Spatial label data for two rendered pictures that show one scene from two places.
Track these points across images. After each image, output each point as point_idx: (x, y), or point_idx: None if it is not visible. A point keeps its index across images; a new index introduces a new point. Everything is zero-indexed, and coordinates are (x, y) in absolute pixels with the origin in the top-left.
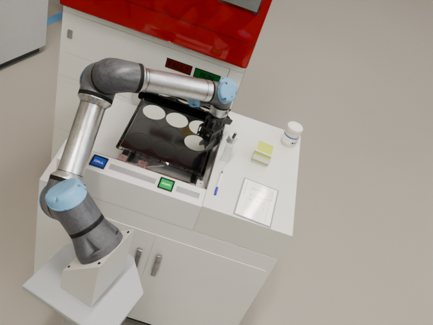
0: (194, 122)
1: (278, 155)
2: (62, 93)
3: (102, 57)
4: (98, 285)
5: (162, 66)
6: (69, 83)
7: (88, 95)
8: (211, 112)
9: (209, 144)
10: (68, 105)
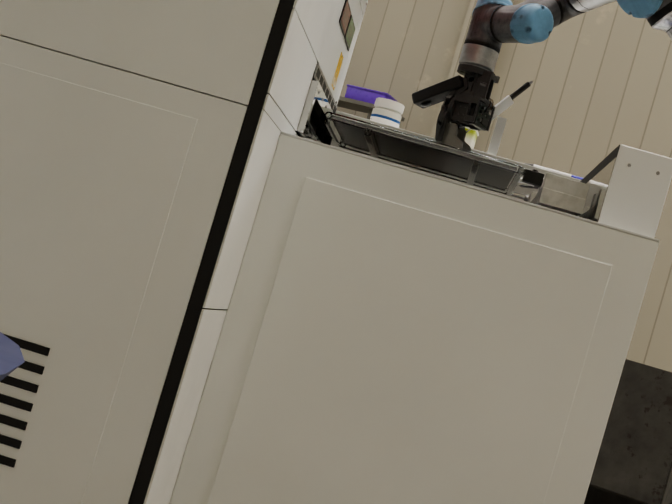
0: None
1: None
2: (253, 161)
3: (315, 15)
4: None
5: (337, 22)
6: (268, 120)
7: None
8: (489, 65)
9: (465, 142)
10: (244, 203)
